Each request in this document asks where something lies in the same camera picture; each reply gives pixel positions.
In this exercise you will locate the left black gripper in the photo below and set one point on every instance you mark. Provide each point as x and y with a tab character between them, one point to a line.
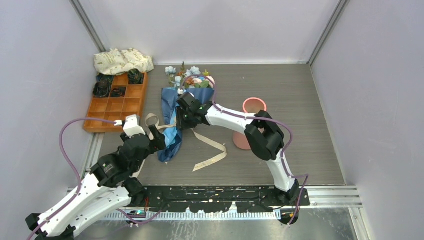
158	143

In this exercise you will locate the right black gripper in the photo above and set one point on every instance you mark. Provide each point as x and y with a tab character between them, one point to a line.
181	124

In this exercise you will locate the flower bouquet blue paper wrap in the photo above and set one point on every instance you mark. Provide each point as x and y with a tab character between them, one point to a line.
192	80

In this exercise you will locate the beige ribbon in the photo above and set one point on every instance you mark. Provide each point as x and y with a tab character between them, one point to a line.
201	150

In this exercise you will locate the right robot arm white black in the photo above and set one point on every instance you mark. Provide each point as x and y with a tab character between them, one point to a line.
265	138

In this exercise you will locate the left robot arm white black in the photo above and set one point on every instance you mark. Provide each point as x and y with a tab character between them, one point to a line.
108	186

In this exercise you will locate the pink cylindrical vase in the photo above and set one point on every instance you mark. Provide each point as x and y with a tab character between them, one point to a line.
251	105

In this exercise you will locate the orange compartment tray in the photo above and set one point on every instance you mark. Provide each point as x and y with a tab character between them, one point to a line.
112	109

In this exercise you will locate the dark rolled sock middle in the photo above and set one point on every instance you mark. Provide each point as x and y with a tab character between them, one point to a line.
118	92

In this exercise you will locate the dark rolled sock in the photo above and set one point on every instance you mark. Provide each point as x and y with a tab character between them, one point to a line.
102	89
118	92
135	77

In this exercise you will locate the dark rolled sock top right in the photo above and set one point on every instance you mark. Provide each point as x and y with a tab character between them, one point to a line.
135	77

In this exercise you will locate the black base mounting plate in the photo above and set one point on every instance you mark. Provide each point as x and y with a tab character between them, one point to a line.
216	199

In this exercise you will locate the dark rolled sock left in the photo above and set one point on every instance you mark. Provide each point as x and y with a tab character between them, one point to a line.
102	89

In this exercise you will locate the cream patterned cloth bag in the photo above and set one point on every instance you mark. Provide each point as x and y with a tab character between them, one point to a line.
117	62

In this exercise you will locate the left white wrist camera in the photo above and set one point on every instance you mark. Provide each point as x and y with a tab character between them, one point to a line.
131	126

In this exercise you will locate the aluminium rail frame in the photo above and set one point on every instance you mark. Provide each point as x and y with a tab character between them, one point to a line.
329	216

